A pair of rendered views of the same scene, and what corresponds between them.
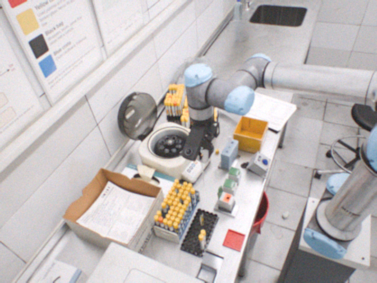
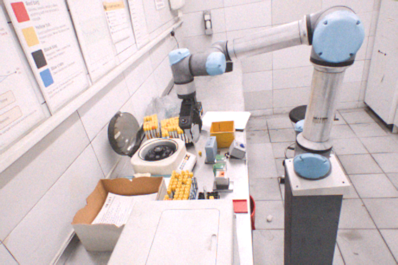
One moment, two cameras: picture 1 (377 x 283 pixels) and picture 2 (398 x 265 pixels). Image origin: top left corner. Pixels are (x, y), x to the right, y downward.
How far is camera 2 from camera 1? 0.38 m
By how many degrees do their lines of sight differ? 21
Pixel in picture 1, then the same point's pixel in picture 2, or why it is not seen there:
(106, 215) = (115, 219)
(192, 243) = not seen: hidden behind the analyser
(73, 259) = not seen: outside the picture
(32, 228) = (39, 241)
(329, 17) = (249, 68)
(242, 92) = (217, 54)
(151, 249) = not seen: hidden behind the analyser
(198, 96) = (183, 70)
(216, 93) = (198, 60)
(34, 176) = (39, 181)
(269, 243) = (265, 246)
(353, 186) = (315, 93)
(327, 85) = (273, 36)
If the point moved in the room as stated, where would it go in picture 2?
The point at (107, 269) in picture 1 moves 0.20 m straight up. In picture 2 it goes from (140, 218) to (116, 154)
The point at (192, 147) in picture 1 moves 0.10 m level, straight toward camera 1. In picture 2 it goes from (186, 118) to (195, 128)
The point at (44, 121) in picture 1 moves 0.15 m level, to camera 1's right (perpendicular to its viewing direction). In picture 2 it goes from (47, 123) to (92, 110)
